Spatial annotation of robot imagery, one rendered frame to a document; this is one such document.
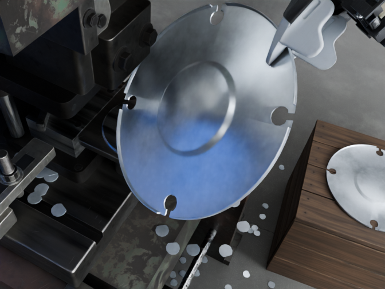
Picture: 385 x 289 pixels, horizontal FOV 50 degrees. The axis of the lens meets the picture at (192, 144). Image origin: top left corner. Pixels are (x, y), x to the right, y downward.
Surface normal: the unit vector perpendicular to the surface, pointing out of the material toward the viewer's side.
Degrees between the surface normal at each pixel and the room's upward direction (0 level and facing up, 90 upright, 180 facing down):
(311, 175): 0
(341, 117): 0
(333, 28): 46
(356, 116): 0
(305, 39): 50
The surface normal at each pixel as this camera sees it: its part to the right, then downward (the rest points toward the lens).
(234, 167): -0.62, -0.22
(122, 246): 0.09, -0.63
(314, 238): -0.33, 0.72
